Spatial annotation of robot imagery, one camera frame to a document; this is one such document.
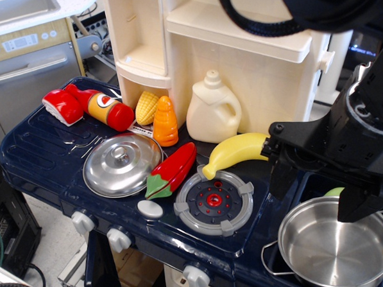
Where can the grey oval stove button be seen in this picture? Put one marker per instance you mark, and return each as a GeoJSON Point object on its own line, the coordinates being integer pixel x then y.
{"type": "Point", "coordinates": [150, 209]}

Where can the grey stove knob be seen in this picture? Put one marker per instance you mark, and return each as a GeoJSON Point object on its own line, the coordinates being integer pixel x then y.
{"type": "Point", "coordinates": [118, 240]}
{"type": "Point", "coordinates": [195, 277]}
{"type": "Point", "coordinates": [82, 223]}

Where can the yellow toy banana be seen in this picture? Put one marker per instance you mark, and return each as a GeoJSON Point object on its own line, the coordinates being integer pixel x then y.
{"type": "Point", "coordinates": [234, 150]}

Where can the right grey stove knob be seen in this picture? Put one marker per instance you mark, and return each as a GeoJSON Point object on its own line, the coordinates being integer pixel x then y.
{"type": "Point", "coordinates": [195, 277]}

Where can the stainless steel pot lid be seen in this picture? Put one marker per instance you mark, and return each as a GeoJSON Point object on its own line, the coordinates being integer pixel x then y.
{"type": "Point", "coordinates": [119, 166]}

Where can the red toy meat piece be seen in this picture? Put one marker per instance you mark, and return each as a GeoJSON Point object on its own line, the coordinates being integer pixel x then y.
{"type": "Point", "coordinates": [63, 106]}

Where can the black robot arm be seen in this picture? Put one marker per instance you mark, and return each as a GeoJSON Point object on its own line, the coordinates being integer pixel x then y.
{"type": "Point", "coordinates": [335, 16]}

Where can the yellow toy corn cob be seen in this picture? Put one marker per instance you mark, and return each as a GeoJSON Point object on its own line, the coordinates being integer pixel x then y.
{"type": "Point", "coordinates": [146, 108]}

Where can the grey toy stove burner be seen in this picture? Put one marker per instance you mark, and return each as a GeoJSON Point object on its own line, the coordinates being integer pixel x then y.
{"type": "Point", "coordinates": [216, 207]}

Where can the green toy vegetable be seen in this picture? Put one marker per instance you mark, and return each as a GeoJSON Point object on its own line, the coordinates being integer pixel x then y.
{"type": "Point", "coordinates": [335, 191]}

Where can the cream toy detergent jug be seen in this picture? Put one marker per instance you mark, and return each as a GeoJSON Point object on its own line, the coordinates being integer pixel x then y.
{"type": "Point", "coordinates": [214, 113]}

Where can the navy toy kitchen counter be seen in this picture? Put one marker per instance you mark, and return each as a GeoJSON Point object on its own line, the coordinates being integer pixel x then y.
{"type": "Point", "coordinates": [44, 158]}

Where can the middle grey stove knob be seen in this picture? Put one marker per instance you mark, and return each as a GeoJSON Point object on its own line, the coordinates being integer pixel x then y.
{"type": "Point", "coordinates": [118, 240]}

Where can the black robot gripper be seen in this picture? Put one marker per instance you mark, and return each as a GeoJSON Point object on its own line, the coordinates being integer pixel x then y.
{"type": "Point", "coordinates": [346, 144]}

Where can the red toy chili pepper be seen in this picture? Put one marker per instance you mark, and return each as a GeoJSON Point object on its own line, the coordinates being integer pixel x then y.
{"type": "Point", "coordinates": [169, 174]}

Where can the black equipment case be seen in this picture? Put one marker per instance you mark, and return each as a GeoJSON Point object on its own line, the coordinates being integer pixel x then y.
{"type": "Point", "coordinates": [19, 231]}

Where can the cream toy kitchen cabinet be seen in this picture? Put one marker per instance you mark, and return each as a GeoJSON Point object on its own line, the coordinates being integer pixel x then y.
{"type": "Point", "coordinates": [166, 46]}

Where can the orange toy carrot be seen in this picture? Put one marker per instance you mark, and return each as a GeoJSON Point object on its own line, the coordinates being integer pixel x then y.
{"type": "Point", "coordinates": [165, 125]}

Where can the red toy ketchup bottle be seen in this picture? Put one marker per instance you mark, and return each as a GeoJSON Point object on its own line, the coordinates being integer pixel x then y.
{"type": "Point", "coordinates": [105, 109]}

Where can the toy dishwasher unit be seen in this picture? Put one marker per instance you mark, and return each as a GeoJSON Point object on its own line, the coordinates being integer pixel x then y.
{"type": "Point", "coordinates": [38, 53]}

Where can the left grey stove knob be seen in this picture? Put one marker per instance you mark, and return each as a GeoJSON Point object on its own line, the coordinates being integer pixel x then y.
{"type": "Point", "coordinates": [82, 223]}

